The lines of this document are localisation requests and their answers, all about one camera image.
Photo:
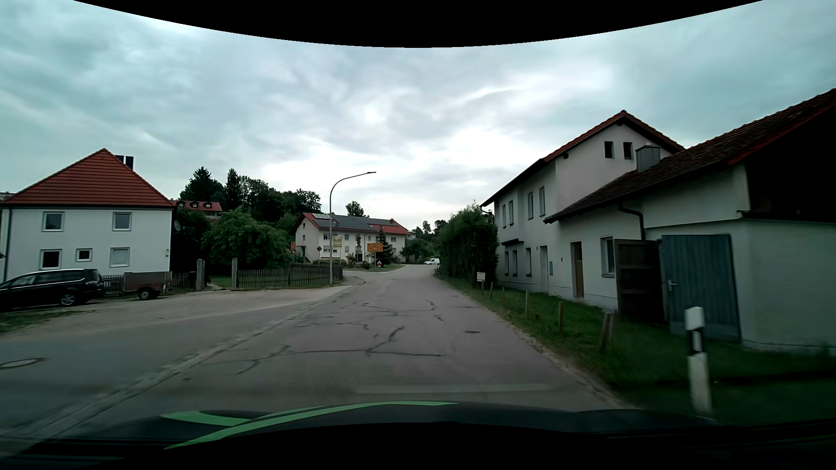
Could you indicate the grey asphalt road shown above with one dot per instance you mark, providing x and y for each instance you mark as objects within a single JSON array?
[{"x": 366, "y": 339}]

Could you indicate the small trailer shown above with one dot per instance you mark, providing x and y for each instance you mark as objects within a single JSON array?
[{"x": 145, "y": 284}]

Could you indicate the car's own bonnet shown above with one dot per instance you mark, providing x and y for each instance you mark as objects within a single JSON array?
[{"x": 392, "y": 424}]

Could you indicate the green weeping tree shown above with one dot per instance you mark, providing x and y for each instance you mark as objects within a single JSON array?
[{"x": 245, "y": 241}]

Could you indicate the row of wooden stakes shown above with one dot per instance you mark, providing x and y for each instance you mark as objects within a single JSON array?
[{"x": 561, "y": 313}]

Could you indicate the white house with solar roof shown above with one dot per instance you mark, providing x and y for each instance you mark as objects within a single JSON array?
[{"x": 349, "y": 238}]

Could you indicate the group of tall trees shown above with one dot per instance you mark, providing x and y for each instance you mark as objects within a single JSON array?
[{"x": 248, "y": 196}]

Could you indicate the black car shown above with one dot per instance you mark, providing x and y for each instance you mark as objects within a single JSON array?
[{"x": 49, "y": 287}]

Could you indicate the yellow road sign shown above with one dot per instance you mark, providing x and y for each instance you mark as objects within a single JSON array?
[{"x": 375, "y": 248}]

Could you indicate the wooden picket fence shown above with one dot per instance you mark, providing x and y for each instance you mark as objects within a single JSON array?
[{"x": 287, "y": 277}]

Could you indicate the grass verge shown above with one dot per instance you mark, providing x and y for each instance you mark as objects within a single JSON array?
[{"x": 653, "y": 359}]

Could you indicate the white house with red roof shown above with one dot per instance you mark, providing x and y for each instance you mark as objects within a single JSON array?
[{"x": 88, "y": 228}]

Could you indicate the white marker post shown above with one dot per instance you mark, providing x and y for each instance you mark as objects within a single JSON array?
[{"x": 698, "y": 365}]

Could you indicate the white farmhouse with tiled roof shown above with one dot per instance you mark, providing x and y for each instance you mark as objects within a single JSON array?
[{"x": 561, "y": 215}]

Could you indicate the white barn with grey door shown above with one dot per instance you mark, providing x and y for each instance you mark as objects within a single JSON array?
[{"x": 718, "y": 248}]

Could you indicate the street lamp post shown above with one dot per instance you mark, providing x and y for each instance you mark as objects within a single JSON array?
[{"x": 331, "y": 222}]

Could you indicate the green bushy tree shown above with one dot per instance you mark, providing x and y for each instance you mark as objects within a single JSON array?
[{"x": 467, "y": 245}]

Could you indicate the grass strip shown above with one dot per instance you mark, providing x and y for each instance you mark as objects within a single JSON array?
[{"x": 32, "y": 318}]

